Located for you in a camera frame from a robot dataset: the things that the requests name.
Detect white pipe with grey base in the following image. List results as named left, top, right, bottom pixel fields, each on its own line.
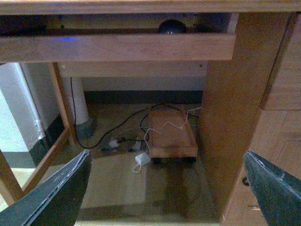
left=70, top=77, right=96, bottom=140

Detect black power cable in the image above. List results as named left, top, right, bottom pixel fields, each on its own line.
left=70, top=77, right=189, bottom=149

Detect wooden desk side panel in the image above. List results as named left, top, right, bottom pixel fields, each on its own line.
left=199, top=12, right=292, bottom=223

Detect white power adapter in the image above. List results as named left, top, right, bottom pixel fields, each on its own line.
left=135, top=153, right=151, bottom=166

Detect white charger cable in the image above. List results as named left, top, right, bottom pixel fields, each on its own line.
left=132, top=107, right=202, bottom=173

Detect dark grey Logitech mouse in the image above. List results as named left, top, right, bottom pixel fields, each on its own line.
left=158, top=19, right=187, bottom=34

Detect wooden rolling stand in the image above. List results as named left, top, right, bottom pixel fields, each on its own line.
left=147, top=106, right=198, bottom=165

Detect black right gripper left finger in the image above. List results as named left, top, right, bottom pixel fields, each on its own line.
left=0, top=150, right=92, bottom=226

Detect wooden keyboard drawer tray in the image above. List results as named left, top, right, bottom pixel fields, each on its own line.
left=0, top=13, right=239, bottom=63

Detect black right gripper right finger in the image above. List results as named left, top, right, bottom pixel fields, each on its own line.
left=243, top=150, right=301, bottom=226

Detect wooden drawer cabinet front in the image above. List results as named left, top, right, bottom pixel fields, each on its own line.
left=221, top=13, right=301, bottom=226

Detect white power strip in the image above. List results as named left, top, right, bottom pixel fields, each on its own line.
left=100, top=137, right=143, bottom=152

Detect wooden desk top edge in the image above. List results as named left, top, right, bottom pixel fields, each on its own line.
left=0, top=0, right=301, bottom=15

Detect wooden desk left leg frame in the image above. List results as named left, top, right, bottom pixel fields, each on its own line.
left=0, top=63, right=75, bottom=205

